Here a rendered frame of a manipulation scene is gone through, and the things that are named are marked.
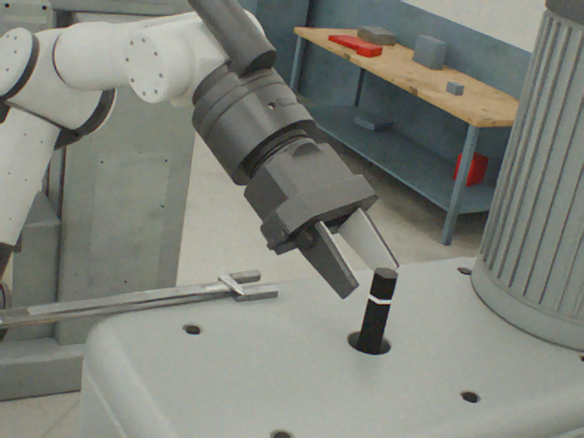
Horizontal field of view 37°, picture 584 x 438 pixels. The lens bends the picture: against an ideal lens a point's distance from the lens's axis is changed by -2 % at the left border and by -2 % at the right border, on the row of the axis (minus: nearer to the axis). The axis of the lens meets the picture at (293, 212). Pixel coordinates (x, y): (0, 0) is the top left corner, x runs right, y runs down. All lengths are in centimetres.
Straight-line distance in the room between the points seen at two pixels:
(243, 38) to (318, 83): 755
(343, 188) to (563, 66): 21
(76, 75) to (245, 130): 26
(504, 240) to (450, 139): 604
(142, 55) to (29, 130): 26
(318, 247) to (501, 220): 20
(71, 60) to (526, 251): 49
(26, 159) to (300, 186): 39
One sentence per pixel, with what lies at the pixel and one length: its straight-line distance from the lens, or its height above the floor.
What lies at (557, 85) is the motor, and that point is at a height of 211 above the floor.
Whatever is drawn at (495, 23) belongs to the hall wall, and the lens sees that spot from 655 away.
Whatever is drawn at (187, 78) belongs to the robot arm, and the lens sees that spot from 76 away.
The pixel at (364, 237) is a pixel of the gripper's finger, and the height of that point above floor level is 196.
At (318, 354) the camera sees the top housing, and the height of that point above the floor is 189.
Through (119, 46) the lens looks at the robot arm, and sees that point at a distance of 86.
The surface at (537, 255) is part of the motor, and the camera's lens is 81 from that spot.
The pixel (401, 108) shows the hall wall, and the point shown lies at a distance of 731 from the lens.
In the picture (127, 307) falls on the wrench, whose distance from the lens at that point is 73.
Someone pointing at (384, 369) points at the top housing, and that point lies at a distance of 72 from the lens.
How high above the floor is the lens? 227
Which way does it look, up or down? 23 degrees down
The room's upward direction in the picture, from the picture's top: 10 degrees clockwise
